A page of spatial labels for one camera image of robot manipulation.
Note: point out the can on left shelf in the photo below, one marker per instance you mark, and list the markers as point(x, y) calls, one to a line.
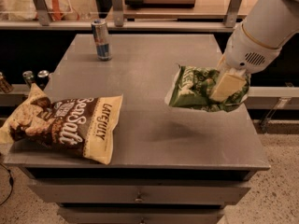
point(29, 78)

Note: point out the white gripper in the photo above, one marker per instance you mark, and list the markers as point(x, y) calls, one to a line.
point(247, 51)

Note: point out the grey drawer cabinet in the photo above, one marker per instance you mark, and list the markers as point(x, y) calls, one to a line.
point(187, 164)

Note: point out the middle metal bracket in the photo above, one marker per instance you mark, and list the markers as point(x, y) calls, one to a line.
point(118, 18)

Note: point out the brown sea salt chip bag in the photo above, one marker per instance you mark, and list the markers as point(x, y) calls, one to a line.
point(83, 124)

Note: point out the white orange bag behind glass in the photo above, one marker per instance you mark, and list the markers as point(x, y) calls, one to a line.
point(25, 10)

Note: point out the brown bottle at left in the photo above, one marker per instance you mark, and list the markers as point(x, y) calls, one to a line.
point(4, 85)

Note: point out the dark can on shelf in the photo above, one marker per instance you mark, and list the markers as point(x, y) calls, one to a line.
point(43, 77)

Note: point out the redbull can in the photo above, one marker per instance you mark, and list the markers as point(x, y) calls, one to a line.
point(101, 39)

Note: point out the green jalapeno chip bag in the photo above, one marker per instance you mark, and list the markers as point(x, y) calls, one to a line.
point(192, 86)

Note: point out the upper drawer knob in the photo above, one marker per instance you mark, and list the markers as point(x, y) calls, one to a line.
point(138, 198)

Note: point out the metal bracket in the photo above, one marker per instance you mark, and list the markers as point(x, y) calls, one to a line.
point(230, 17)
point(118, 18)
point(42, 12)

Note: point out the right metal bracket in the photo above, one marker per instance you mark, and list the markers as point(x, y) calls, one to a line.
point(230, 17)

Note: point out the left metal bracket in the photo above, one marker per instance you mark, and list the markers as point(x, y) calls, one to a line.
point(42, 12)

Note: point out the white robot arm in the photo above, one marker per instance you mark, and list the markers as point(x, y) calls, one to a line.
point(273, 22)

